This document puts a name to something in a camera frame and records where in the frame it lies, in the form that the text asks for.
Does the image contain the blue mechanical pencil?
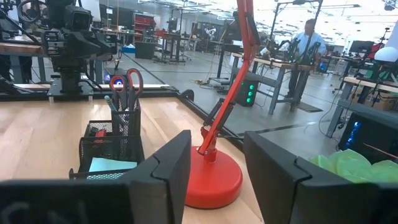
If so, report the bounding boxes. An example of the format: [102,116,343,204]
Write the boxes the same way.
[104,95,121,122]

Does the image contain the black computer with blue light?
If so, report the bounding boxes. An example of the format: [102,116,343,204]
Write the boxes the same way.
[338,111,398,164]

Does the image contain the wooden workbench with grey legs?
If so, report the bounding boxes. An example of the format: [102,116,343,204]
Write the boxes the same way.
[229,51,315,116]

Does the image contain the person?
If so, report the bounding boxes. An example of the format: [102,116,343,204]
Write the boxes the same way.
[284,18,327,105]

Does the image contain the blue sticky note pad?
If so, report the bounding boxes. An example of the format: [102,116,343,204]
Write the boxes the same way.
[88,157,138,174]

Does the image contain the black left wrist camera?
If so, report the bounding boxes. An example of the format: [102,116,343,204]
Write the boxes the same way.
[63,4,94,32]

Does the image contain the green succulent plant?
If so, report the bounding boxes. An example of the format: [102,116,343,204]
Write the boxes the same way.
[307,148,398,184]

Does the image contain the red desk lamp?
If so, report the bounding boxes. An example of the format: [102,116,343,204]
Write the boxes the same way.
[185,0,262,210]

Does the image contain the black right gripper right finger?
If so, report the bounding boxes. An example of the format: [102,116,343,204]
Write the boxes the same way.
[244,132,379,224]

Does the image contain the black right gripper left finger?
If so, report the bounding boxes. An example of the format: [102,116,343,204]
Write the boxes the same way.
[129,130,192,224]

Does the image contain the computer tower with green lights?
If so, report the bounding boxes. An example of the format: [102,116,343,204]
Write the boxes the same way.
[236,79,259,107]

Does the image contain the red and black scissors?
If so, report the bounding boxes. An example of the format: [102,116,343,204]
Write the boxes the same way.
[108,68,144,113]

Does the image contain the black mesh desk organizer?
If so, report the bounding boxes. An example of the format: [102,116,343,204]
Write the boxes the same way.
[68,98,146,181]

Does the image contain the red eraser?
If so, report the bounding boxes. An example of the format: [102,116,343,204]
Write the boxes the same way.
[94,129,108,144]

